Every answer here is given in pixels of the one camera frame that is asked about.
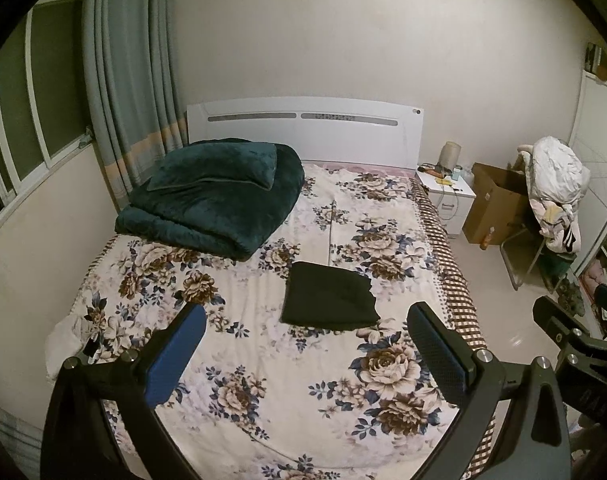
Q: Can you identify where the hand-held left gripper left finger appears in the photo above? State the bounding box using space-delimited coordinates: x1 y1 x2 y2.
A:
41 302 208 480

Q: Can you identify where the pile of white clothes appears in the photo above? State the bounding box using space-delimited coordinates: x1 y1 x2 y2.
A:
516 136 591 256

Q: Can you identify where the grey-green curtain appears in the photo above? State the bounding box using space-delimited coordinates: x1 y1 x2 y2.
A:
82 0 189 211

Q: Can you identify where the metal folding chair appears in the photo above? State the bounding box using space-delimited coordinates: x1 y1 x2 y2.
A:
501 220 579 291

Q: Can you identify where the bed with floral sheet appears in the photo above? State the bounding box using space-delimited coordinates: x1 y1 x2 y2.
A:
46 162 497 480

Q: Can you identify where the window with white frame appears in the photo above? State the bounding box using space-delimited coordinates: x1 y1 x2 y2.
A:
0 0 92 221

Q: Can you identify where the white nightstand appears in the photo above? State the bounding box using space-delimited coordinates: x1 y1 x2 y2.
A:
415 167 477 241

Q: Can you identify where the dark green pillow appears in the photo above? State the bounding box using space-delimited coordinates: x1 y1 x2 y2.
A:
148 142 278 192

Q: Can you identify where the brown cardboard box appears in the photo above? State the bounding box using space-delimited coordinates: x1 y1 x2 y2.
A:
462 162 534 247

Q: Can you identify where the beige table lamp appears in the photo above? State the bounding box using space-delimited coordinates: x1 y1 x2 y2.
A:
439 141 463 170

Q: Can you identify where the white cloth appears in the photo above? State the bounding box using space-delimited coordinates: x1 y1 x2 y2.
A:
44 317 92 381

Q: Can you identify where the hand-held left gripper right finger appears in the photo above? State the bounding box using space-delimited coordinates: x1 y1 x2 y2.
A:
406 301 571 480

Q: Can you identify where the black garment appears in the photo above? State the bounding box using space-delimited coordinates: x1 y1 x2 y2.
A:
280 261 381 332

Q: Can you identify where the dark green blanket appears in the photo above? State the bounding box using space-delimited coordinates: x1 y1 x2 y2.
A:
114 138 305 261

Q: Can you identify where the white headboard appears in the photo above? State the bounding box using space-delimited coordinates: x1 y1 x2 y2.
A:
186 96 424 171

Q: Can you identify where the pink bed sheet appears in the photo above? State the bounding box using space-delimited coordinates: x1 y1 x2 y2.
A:
303 160 417 178

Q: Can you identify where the white wardrobe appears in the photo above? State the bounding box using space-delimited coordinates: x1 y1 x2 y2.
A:
566 40 607 281

